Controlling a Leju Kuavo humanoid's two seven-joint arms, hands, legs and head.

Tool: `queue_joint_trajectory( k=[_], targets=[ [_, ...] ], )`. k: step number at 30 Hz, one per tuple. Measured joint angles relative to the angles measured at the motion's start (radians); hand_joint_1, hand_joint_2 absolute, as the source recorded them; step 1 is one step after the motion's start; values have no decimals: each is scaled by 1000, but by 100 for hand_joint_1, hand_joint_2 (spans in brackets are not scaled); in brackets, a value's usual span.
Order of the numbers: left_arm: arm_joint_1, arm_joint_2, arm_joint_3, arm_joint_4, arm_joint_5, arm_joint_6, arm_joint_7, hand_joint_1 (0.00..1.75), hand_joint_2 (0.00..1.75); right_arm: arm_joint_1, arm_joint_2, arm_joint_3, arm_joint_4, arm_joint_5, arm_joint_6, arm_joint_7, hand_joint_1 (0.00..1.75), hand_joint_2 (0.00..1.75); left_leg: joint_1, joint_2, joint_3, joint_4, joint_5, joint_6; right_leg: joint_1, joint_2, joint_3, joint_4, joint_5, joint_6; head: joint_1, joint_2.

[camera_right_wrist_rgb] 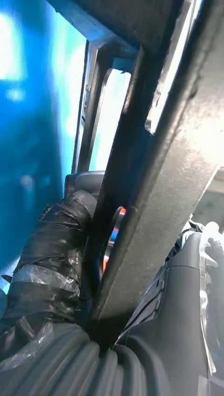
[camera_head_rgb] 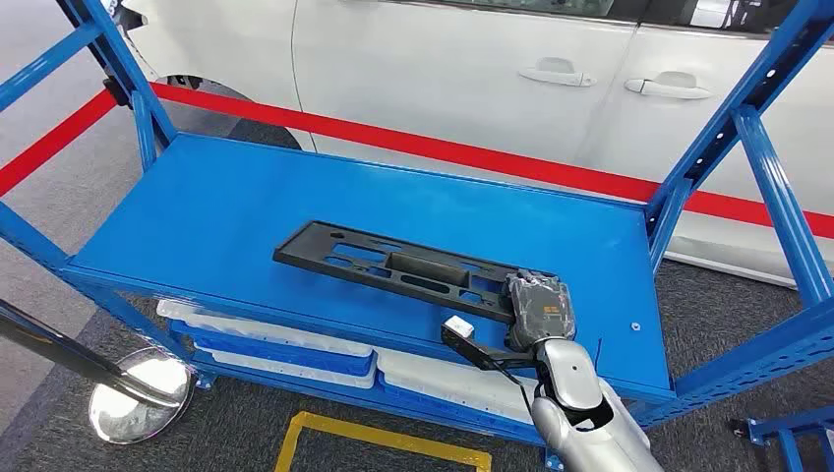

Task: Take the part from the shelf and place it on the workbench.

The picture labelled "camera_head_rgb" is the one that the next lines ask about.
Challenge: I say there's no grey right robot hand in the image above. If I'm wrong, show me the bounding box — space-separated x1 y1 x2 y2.
505 269 578 354

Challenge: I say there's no black plastic car part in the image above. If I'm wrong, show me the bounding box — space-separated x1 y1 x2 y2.
271 220 557 325

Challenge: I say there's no blue metal shelf rack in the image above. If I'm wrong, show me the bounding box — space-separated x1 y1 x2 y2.
0 0 834 472

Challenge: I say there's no white plastic bin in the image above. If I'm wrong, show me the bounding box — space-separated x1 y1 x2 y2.
376 348 543 426
155 299 374 358
195 345 380 390

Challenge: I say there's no red barrier belt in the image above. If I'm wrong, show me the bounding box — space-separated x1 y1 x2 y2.
0 88 120 198
148 82 834 240

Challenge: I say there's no white car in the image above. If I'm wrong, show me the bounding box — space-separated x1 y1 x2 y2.
120 0 834 289

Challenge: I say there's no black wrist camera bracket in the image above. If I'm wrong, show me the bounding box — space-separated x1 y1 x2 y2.
441 324 541 373

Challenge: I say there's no blue metal cart frame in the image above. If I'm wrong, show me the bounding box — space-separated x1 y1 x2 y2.
729 404 834 472

